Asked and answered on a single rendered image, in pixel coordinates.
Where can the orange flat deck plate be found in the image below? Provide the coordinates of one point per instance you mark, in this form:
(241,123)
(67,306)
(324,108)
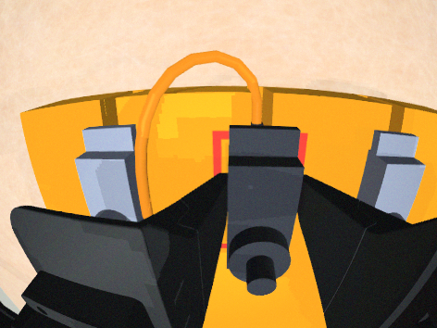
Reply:
(381,151)

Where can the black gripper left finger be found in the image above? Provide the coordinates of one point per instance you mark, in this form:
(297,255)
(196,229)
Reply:
(168,261)

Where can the dark grey micro servo with orange cable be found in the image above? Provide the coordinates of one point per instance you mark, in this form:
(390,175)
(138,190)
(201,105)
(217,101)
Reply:
(264,178)

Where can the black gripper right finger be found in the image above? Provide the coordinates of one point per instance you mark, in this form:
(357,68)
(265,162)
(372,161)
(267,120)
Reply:
(368,265)

